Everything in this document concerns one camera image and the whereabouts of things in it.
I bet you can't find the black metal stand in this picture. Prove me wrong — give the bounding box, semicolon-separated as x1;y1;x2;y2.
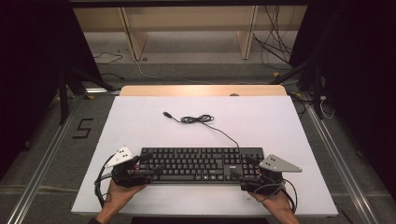
57;65;116;126
268;51;325;121

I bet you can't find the white looped cable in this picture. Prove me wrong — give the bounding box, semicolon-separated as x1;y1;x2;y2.
318;94;336;120

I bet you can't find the wooden table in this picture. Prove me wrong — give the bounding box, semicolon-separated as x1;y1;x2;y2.
119;84;288;97

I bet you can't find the person's left hand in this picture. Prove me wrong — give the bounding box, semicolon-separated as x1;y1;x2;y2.
105;178;148;213

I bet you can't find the wooden shelf unit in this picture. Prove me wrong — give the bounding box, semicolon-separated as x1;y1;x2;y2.
72;5;310;62

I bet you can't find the bundle of black floor cables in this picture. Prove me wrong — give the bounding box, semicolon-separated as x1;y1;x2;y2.
251;5;297;72

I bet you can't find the thin black floor cable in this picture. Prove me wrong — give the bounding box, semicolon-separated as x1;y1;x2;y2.
92;50;124;66

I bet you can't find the short silver bar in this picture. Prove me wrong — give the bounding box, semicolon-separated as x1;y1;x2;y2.
85;87;121;95

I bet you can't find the aluminium floor rail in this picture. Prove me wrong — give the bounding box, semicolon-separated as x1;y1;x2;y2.
6;95;82;224
301;92;380;224

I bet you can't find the white board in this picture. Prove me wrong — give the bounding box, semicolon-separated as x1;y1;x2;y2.
70;95;339;218

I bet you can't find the black keyboard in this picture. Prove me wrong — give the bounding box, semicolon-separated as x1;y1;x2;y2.
137;147;266;186

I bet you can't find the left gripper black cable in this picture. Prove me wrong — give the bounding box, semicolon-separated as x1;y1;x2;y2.
93;153;117;209

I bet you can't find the person's right hand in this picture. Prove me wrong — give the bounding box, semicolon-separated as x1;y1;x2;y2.
247;190;295;217

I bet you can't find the black keyboard cable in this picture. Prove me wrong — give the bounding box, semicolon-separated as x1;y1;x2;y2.
162;111;241;149

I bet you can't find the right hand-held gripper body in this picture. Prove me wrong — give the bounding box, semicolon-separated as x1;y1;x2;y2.
239;154;304;197

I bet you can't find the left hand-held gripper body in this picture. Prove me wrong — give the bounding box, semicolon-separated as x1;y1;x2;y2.
105;146;154;189

